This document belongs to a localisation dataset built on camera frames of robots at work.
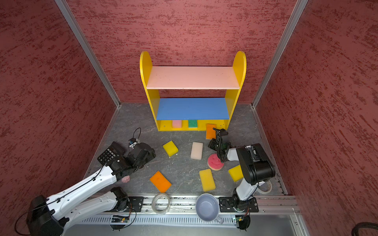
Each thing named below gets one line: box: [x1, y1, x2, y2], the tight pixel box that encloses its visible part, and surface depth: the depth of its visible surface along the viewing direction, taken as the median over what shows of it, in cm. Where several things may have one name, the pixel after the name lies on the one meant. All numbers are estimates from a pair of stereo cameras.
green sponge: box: [189, 119, 198, 129], surface depth 106 cm
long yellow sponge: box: [198, 168, 217, 192], surface depth 83 cm
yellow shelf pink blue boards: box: [139, 51, 247, 132], surface depth 93 cm
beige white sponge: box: [190, 141, 204, 161], surface depth 94 cm
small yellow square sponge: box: [162, 140, 179, 157], surface depth 96 cm
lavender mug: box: [195, 193, 224, 225], surface depth 73 cm
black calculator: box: [96, 141, 125, 166], surface depth 92 cm
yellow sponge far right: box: [228, 164, 244, 183], surface depth 86 cm
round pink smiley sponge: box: [207, 152, 225, 171], surface depth 88 cm
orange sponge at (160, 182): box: [149, 170, 172, 193], surface depth 82 cm
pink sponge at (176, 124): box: [172, 119, 183, 129], surface depth 106 cm
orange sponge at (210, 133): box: [205, 123, 217, 140], surface depth 104 cm
